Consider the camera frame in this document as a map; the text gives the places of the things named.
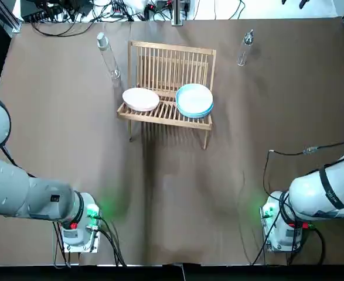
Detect blue round plate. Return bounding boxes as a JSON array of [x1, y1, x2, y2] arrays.
[[175, 83, 214, 114], [176, 98, 214, 119]]

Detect pale round plate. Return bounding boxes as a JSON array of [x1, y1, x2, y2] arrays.
[[122, 87, 161, 112]]

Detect wooden dish rack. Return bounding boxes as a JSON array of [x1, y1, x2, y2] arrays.
[[116, 40, 217, 150]]

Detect clear bottle silver cap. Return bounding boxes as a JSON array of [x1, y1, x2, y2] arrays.
[[237, 29, 254, 67]]

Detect clear bottle white cap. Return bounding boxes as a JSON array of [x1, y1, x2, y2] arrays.
[[97, 32, 121, 80]]

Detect usb hub red plugs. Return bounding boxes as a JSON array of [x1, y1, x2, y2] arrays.
[[109, 2, 126, 15]]

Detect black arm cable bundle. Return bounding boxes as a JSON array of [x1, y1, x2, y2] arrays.
[[252, 193, 326, 266], [53, 216, 128, 269]]

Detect aluminium camera post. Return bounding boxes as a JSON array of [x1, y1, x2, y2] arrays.
[[171, 0, 190, 26]]

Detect black power strip red switch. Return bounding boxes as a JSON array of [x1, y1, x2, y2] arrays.
[[144, 1, 172, 12]]

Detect black cable clear connector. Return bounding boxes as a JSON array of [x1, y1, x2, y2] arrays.
[[262, 136, 344, 203]]

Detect long black cable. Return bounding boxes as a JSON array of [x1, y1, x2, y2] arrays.
[[30, 20, 95, 37]]

